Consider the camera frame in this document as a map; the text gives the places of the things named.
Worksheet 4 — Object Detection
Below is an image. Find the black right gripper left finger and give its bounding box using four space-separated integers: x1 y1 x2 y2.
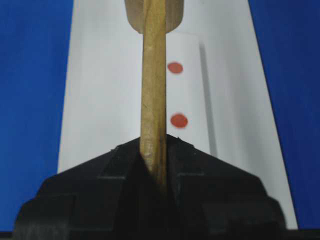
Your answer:
13 139 159 240

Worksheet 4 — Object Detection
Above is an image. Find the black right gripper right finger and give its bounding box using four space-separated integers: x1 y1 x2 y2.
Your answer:
159 135 286 240

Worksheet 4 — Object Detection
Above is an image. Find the wooden mallet hammer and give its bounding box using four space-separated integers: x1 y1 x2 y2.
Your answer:
124 0 184 193

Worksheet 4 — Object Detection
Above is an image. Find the red dot mark right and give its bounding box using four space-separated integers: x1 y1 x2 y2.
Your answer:
170 113 189 129

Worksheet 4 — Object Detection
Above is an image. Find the red dot mark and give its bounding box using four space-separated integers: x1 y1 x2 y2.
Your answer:
170 113 189 129
167 61 184 74

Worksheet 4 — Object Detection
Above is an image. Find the red dot mark middle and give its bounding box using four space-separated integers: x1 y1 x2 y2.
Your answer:
167 61 184 74

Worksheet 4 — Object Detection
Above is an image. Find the large white foam board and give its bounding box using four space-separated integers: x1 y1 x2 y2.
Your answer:
58 0 298 229

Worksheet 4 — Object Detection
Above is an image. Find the blue table cloth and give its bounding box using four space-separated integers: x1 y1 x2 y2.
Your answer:
0 0 320 232

